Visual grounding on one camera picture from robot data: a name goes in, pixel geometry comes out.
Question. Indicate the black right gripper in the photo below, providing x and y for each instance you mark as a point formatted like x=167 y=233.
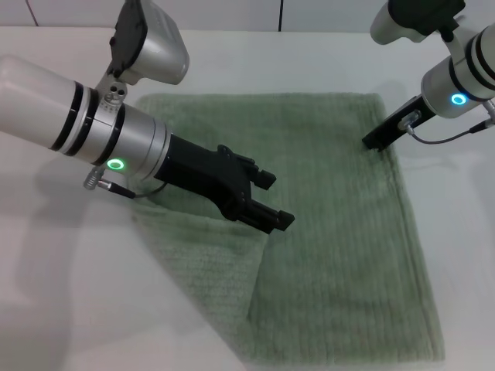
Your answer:
x=402 y=123

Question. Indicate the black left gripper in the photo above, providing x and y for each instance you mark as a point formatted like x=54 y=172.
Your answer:
x=201 y=174

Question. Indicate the green ribbed towel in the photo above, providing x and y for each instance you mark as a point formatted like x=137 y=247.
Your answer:
x=328 y=216

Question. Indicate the black vertical strip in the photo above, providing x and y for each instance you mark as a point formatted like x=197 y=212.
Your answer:
x=280 y=15

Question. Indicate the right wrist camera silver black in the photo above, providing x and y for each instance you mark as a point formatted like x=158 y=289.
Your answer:
x=410 y=19

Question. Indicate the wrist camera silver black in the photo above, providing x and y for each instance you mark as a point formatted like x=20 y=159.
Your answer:
x=410 y=19
x=154 y=42

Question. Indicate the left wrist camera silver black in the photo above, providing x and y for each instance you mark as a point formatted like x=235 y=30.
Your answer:
x=154 y=42

